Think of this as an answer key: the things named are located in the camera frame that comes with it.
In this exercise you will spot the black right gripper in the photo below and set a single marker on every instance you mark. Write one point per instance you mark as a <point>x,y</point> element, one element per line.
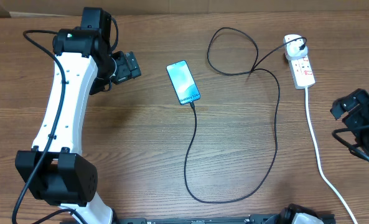
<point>367,112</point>

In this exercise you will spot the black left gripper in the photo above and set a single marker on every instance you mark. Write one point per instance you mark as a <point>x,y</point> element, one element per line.
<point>129,68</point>

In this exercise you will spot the blue Galaxy smartphone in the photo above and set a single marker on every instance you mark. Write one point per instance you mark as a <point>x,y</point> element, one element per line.
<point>183,82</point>

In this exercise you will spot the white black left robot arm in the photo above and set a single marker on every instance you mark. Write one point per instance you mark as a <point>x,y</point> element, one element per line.
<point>86,62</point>

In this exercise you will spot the white USB charger plug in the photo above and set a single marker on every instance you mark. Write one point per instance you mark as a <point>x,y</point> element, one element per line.
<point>295,46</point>

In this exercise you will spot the white power strip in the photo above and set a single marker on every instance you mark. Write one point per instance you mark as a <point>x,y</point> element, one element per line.
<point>302,73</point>

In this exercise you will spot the cardboard backdrop panel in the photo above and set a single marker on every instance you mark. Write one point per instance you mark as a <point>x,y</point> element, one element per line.
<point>128,7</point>

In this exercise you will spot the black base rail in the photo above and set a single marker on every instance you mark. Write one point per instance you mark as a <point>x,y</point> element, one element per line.
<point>252,219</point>

